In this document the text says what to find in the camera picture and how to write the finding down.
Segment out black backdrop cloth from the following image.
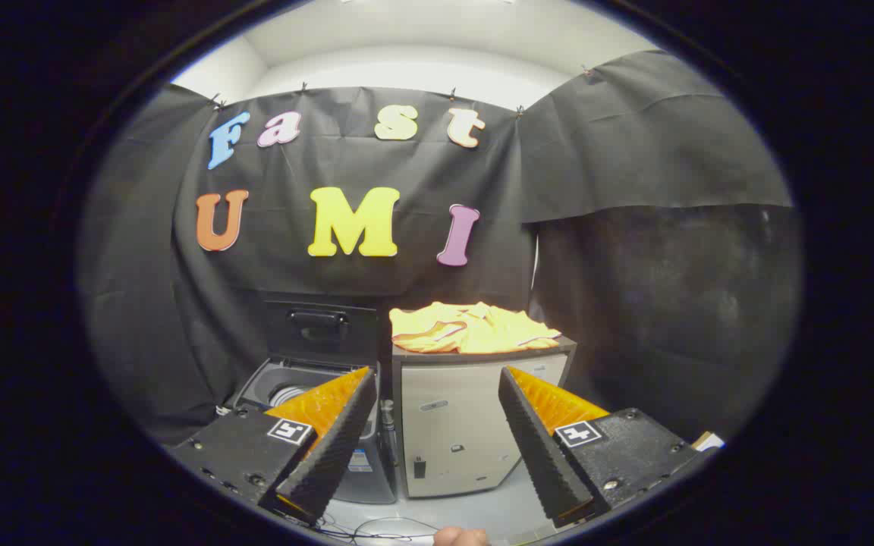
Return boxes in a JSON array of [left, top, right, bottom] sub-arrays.
[[79, 49, 803, 448]]

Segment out dark washing machine lid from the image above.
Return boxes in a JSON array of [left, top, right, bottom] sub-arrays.
[[263, 297, 381, 366]]

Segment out grey washing machine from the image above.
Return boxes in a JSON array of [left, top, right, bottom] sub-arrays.
[[226, 358, 400, 505]]

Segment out grey metal cabinet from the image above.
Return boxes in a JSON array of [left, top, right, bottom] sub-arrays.
[[391, 337, 578, 499]]

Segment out grey washing machine hose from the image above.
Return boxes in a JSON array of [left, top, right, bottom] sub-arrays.
[[380, 400, 397, 465]]

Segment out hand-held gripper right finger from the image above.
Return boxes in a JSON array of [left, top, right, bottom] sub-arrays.
[[498, 366, 715, 529]]

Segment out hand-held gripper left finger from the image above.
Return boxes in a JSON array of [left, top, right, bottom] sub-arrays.
[[170, 366, 379, 526]]

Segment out yellow garment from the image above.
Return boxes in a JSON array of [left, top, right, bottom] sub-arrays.
[[389, 301, 561, 355]]

